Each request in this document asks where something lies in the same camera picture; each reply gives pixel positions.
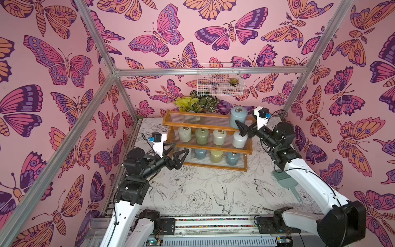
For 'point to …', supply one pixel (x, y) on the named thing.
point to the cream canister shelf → (219, 137)
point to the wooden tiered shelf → (212, 142)
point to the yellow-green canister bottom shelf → (216, 156)
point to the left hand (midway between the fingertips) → (183, 146)
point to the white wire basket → (223, 79)
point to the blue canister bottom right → (232, 158)
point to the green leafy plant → (197, 104)
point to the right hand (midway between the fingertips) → (246, 114)
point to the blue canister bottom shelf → (201, 154)
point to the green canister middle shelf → (202, 136)
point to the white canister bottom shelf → (188, 158)
